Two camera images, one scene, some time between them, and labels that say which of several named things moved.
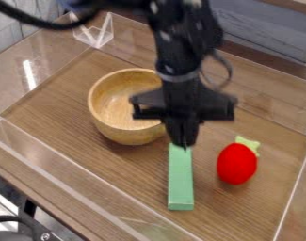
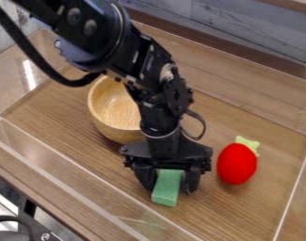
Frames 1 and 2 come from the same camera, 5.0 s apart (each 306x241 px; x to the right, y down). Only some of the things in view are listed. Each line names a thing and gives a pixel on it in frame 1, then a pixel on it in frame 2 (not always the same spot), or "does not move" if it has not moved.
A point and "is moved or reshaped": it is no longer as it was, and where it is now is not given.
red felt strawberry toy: x=238 y=161 does not move
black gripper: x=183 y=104 -> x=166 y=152
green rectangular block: x=181 y=178 is moved or reshaped
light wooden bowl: x=109 y=99 does not move
